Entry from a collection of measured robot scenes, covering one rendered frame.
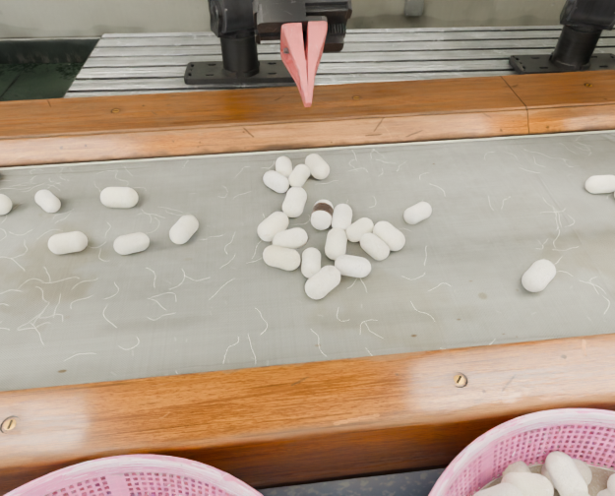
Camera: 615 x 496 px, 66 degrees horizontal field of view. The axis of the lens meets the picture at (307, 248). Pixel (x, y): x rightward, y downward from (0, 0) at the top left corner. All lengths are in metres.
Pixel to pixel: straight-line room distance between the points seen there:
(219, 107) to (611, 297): 0.47
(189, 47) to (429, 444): 0.87
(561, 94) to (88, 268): 0.60
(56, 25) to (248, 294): 2.46
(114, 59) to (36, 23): 1.80
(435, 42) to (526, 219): 0.61
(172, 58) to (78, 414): 0.77
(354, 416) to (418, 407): 0.04
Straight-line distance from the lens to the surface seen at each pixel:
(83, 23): 2.74
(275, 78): 0.89
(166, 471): 0.33
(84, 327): 0.44
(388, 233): 0.45
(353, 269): 0.42
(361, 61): 0.97
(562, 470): 0.38
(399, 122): 0.61
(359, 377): 0.35
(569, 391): 0.39
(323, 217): 0.46
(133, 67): 1.01
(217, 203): 0.51
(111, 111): 0.66
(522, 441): 0.37
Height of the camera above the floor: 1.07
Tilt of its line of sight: 46 degrees down
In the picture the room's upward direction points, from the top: straight up
